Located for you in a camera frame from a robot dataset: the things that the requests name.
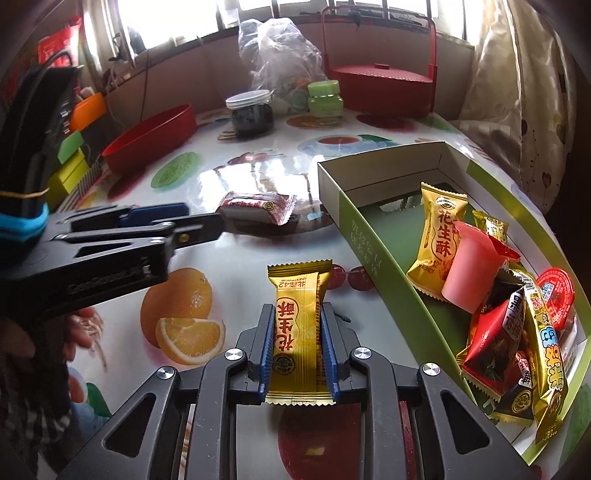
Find dark red snack packet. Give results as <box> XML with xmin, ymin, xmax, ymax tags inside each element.
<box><xmin>490</xmin><ymin>351</ymin><xmax>534</xmax><ymax>427</ymax></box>

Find long gold bar back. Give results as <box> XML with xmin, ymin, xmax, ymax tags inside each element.
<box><xmin>509</xmin><ymin>268</ymin><xmax>568</xmax><ymax>443</ymax></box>

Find long gold bar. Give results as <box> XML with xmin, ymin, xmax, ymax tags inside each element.
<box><xmin>509</xmin><ymin>268</ymin><xmax>568</xmax><ymax>443</ymax></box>
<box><xmin>473</xmin><ymin>210</ymin><xmax>509</xmax><ymax>243</ymax></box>

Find small red snack packet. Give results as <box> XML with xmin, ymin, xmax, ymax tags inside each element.
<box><xmin>457</xmin><ymin>287</ymin><xmax>525</xmax><ymax>402</ymax></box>

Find gold peanut candy pack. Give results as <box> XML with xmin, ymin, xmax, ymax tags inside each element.
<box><xmin>266</xmin><ymin>260</ymin><xmax>332</xmax><ymax>406</ymax></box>

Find pink jelly cup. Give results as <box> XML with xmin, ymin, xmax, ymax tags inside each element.
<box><xmin>442</xmin><ymin>221</ymin><xmax>520</xmax><ymax>314</ymax></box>
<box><xmin>536</xmin><ymin>267</ymin><xmax>575</xmax><ymax>332</ymax></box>

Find small gold peanut candy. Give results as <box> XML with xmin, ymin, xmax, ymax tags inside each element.
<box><xmin>406</xmin><ymin>182</ymin><xmax>468</xmax><ymax>301</ymax></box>

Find long gold bar front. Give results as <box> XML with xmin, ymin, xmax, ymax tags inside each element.
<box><xmin>473</xmin><ymin>210</ymin><xmax>509</xmax><ymax>243</ymax></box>

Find person's left hand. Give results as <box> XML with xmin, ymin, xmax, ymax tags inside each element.
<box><xmin>0</xmin><ymin>307</ymin><xmax>96</xmax><ymax>361</ymax></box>

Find stacked colourful boxes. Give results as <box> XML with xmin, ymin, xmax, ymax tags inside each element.
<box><xmin>46</xmin><ymin>93</ymin><xmax>107</xmax><ymax>212</ymax></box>

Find red oval bowl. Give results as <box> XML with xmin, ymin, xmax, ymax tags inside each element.
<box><xmin>102</xmin><ymin>104</ymin><xmax>197</xmax><ymax>176</ymax></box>

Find green white cardboard tray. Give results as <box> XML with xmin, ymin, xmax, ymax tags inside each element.
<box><xmin>316</xmin><ymin>140</ymin><xmax>591</xmax><ymax>467</ymax></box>

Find dark glass jar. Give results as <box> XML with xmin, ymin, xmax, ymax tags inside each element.
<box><xmin>225</xmin><ymin>89</ymin><xmax>274</xmax><ymax>139</ymax></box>

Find red snack bag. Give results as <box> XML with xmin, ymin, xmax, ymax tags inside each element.
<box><xmin>37</xmin><ymin>16</ymin><xmax>82</xmax><ymax>67</ymax></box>

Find clear plastic bag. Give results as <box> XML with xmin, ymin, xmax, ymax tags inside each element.
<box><xmin>238</xmin><ymin>18</ymin><xmax>327</xmax><ymax>115</ymax></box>

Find green jar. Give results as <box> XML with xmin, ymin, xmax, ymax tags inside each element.
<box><xmin>308</xmin><ymin>80</ymin><xmax>344</xmax><ymax>119</ymax></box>

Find beige patterned curtain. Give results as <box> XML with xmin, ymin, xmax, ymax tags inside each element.
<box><xmin>455</xmin><ymin>1</ymin><xmax>577</xmax><ymax>213</ymax></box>

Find red basket with handle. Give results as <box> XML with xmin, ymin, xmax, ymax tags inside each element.
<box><xmin>321</xmin><ymin>5</ymin><xmax>438</xmax><ymax>118</ymax></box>

